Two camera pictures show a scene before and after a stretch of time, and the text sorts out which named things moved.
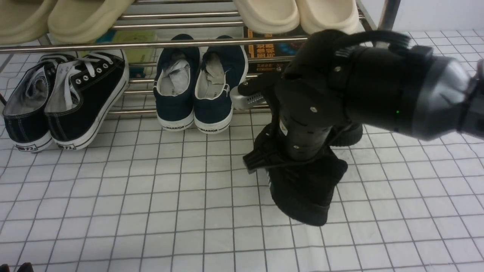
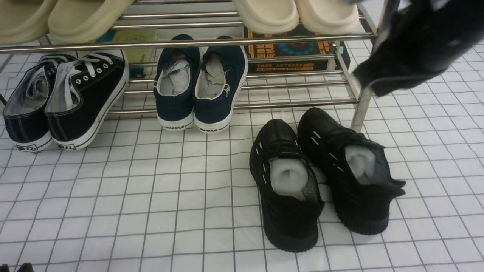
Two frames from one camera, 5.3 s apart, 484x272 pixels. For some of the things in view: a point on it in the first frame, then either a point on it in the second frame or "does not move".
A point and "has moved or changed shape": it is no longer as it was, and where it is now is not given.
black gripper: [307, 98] → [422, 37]
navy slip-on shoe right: [219, 70] does not move
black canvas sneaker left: [24, 109] does not move
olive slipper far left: [22, 21] does not move
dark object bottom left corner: [26, 267] does not move
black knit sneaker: [345, 134] has moved or changed shape
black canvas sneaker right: [85, 90] does not move
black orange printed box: [270, 50] does not move
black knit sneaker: [304, 188] has moved or changed shape
